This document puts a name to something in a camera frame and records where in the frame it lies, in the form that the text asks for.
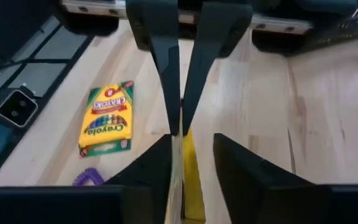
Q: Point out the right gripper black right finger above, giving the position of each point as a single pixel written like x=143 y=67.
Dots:
x=241 y=177

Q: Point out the black slotted plastic basket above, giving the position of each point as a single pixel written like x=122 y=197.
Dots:
x=337 y=37

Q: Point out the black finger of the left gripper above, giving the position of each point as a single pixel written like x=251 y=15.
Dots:
x=219 y=31
x=157 y=31

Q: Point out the small square table-level camera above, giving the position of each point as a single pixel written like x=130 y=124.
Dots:
x=17 y=109

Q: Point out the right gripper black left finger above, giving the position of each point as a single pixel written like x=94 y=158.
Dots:
x=148 y=186

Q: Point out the yellow green crayon box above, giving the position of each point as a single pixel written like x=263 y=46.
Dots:
x=194 y=186
x=107 y=118

